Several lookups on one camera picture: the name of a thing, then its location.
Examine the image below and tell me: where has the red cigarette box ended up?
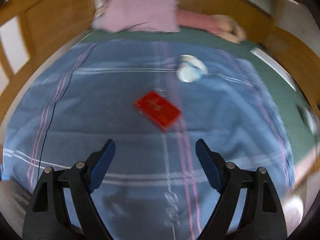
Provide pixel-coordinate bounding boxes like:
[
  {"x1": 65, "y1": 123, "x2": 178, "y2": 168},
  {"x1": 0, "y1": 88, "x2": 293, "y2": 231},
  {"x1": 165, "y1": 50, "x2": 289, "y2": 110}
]
[{"x1": 134, "y1": 90, "x2": 182, "y2": 132}]

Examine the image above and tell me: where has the white blue paper cup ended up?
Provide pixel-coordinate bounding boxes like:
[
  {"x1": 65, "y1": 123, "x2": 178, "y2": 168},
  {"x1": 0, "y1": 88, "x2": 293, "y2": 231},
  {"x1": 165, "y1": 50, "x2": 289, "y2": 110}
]
[{"x1": 176, "y1": 55, "x2": 208, "y2": 83}]

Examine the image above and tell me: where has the green bed mat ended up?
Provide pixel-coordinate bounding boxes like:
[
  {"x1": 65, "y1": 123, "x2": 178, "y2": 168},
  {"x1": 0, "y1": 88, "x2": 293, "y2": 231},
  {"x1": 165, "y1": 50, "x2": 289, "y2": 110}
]
[{"x1": 81, "y1": 28, "x2": 319, "y2": 165}]

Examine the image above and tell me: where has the blue plaid blanket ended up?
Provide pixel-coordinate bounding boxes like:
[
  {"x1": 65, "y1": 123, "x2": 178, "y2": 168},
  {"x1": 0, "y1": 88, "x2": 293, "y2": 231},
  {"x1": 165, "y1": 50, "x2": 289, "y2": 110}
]
[{"x1": 2, "y1": 39, "x2": 294, "y2": 239}]

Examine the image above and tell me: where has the white oval object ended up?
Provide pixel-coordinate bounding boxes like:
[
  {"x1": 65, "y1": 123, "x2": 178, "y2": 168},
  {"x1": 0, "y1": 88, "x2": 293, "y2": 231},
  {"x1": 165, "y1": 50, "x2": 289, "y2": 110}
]
[{"x1": 297, "y1": 106, "x2": 319, "y2": 135}]

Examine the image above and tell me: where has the white flat board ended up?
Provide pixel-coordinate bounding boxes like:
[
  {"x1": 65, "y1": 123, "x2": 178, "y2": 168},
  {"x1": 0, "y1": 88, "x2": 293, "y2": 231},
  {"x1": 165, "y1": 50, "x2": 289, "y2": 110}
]
[{"x1": 251, "y1": 47, "x2": 297, "y2": 91}]

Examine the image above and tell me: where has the pink pillow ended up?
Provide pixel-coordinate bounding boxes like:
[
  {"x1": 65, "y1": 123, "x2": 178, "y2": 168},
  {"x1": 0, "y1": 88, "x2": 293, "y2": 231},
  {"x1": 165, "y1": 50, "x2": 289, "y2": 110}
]
[{"x1": 92, "y1": 0, "x2": 180, "y2": 33}]

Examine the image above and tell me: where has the wooden bed frame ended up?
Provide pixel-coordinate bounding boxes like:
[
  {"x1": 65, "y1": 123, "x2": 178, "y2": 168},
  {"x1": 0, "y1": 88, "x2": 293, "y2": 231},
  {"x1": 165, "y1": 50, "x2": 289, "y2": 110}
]
[{"x1": 1, "y1": 0, "x2": 319, "y2": 117}]

